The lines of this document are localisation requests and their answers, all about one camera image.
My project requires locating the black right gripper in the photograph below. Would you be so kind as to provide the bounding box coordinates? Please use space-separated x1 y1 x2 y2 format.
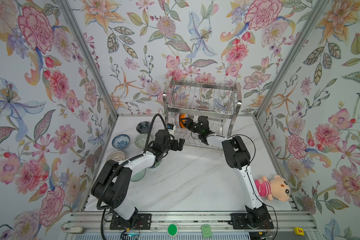
181 118 204 137

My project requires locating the white bowl orange outside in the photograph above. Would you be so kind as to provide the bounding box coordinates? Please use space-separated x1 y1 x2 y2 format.
179 114 188 129

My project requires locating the grey striped bowl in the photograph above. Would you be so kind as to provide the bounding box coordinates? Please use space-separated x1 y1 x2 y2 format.
173 113 180 129

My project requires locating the stainless steel dish rack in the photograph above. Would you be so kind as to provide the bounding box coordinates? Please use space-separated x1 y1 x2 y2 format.
163 80 243 151

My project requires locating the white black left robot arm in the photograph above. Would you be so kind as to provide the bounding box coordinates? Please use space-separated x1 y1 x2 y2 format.
91 114 185 221

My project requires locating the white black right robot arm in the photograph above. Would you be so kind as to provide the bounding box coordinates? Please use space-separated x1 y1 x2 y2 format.
179 116 270 229

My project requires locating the black patterned bowl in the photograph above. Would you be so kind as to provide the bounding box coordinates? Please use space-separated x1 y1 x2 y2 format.
136 121 151 134

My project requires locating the green geometric pattern bowl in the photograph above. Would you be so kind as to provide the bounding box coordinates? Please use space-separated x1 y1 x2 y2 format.
134 134 148 150

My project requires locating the pale green bowl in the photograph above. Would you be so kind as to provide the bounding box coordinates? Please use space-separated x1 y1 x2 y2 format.
130 169 146 182

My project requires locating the blue floral bowl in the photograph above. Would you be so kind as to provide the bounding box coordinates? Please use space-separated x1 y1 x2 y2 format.
112 134 131 150

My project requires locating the white lattice pattern bowl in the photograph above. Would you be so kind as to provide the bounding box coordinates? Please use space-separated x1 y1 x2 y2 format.
107 151 127 162

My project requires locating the light green rectangular device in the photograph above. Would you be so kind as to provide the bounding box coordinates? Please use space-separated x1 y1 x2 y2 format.
201 224 213 238

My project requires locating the pink plush pig toy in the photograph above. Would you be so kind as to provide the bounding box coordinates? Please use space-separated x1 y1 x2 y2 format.
255 175 291 202

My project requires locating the yellow tag block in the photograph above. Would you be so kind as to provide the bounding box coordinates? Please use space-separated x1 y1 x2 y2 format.
294 227 305 236

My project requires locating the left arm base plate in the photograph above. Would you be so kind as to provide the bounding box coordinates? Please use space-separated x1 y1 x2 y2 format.
110 214 152 230

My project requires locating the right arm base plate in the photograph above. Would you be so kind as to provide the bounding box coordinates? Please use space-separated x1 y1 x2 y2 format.
228 213 275 230

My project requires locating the aluminium front rail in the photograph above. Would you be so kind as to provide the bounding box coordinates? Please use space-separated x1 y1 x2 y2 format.
62 211 322 240

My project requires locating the white plug on rail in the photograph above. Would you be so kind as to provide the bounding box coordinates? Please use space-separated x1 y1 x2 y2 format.
69 227 84 234

